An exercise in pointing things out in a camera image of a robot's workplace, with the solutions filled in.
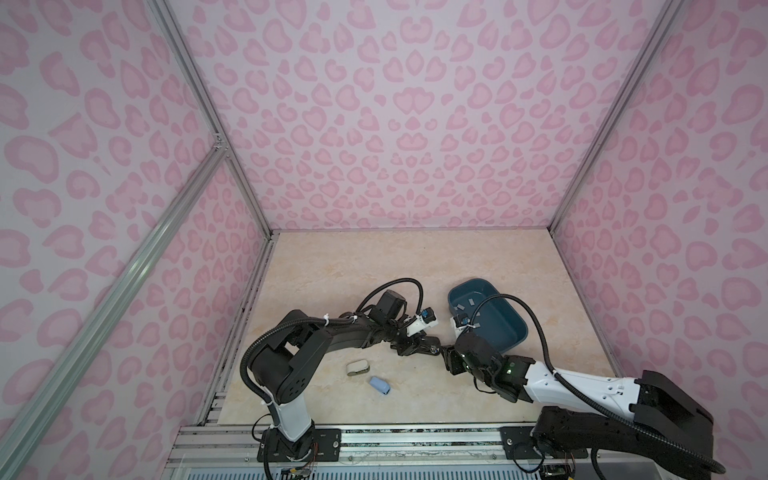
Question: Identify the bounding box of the light blue mini stapler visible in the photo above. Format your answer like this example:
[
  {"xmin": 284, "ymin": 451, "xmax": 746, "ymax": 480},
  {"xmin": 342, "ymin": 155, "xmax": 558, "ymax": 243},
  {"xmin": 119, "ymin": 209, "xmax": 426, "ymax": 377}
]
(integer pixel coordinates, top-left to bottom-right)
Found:
[{"xmin": 369, "ymin": 376, "xmax": 391, "ymax": 395}]

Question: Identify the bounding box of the black long stapler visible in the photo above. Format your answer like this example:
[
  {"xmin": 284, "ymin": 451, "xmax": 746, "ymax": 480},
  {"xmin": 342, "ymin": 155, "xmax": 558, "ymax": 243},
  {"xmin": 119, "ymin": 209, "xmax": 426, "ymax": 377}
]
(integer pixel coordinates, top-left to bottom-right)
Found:
[{"xmin": 419, "ymin": 336, "xmax": 443, "ymax": 356}]

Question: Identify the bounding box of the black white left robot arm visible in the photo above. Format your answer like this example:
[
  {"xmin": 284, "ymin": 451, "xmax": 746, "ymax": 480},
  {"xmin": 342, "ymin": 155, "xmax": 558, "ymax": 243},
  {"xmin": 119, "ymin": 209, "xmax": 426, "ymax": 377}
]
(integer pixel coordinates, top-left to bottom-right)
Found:
[{"xmin": 239, "ymin": 289, "xmax": 441, "ymax": 444}]

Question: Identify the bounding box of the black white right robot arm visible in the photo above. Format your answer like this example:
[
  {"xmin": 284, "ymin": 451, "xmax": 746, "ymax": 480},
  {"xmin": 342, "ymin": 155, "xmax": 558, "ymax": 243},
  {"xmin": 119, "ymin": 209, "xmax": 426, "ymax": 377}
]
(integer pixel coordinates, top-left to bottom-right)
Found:
[{"xmin": 441, "ymin": 331, "xmax": 726, "ymax": 479}]

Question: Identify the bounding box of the teal plastic tray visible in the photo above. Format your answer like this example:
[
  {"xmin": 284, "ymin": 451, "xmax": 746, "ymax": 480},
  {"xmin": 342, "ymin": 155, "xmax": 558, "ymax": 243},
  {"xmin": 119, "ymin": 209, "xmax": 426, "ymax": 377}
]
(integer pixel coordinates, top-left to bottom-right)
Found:
[{"xmin": 447, "ymin": 278, "xmax": 528, "ymax": 353}]

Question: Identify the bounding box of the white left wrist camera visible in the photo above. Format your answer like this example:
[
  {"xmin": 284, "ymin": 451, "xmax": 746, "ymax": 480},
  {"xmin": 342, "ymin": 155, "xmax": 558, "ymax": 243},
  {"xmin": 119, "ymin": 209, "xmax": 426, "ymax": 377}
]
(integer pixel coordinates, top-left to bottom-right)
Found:
[{"xmin": 406, "ymin": 308, "xmax": 438, "ymax": 337}]

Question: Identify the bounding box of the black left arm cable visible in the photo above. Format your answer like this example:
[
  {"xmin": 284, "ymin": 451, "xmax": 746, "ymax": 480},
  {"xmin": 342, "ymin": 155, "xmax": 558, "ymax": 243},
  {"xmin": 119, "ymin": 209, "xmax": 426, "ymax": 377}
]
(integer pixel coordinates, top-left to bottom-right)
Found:
[{"xmin": 353, "ymin": 277, "xmax": 426, "ymax": 319}]

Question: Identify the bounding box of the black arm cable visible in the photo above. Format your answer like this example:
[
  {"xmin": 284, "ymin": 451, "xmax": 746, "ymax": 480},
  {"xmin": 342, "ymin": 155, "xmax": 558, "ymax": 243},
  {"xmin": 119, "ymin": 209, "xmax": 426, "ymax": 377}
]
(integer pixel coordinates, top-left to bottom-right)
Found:
[
  {"xmin": 353, "ymin": 277, "xmax": 426, "ymax": 319},
  {"xmin": 467, "ymin": 292, "xmax": 727, "ymax": 475}
]

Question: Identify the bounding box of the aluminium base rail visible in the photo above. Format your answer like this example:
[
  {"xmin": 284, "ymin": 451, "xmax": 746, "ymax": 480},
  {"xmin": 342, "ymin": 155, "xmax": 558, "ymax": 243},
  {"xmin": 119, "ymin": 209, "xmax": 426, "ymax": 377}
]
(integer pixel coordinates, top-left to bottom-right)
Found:
[{"xmin": 161, "ymin": 422, "xmax": 637, "ymax": 480}]

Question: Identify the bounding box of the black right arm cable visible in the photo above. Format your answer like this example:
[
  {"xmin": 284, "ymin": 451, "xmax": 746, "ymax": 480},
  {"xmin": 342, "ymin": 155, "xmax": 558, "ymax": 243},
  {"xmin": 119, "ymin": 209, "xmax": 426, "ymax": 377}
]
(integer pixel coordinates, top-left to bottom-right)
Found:
[{"xmin": 467, "ymin": 292, "xmax": 727, "ymax": 475}]

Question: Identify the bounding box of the aluminium corner frame post right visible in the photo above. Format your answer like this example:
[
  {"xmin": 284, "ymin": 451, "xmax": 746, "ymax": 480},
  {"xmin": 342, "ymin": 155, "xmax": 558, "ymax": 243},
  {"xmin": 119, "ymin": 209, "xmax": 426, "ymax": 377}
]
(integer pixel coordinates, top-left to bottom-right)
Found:
[{"xmin": 547, "ymin": 0, "xmax": 689, "ymax": 237}]

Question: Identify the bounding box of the aluminium corner frame post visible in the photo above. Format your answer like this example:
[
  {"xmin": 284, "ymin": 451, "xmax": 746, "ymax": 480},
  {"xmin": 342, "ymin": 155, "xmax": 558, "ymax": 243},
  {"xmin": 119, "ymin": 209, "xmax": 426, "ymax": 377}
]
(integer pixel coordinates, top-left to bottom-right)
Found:
[
  {"xmin": 547, "ymin": 0, "xmax": 689, "ymax": 237},
  {"xmin": 146, "ymin": 0, "xmax": 273, "ymax": 240}
]

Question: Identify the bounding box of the aluminium diagonal frame bar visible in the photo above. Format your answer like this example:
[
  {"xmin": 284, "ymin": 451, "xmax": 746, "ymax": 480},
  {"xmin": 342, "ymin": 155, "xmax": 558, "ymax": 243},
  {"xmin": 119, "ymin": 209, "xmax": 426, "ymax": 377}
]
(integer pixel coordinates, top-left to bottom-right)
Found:
[{"xmin": 1, "ymin": 146, "xmax": 228, "ymax": 479}]

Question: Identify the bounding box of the aluminium corner frame post left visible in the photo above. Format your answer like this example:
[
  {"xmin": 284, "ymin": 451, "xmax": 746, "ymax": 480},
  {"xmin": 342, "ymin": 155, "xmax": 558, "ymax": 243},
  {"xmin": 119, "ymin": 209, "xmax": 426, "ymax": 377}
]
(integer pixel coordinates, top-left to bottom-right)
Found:
[{"xmin": 146, "ymin": 0, "xmax": 273, "ymax": 240}]

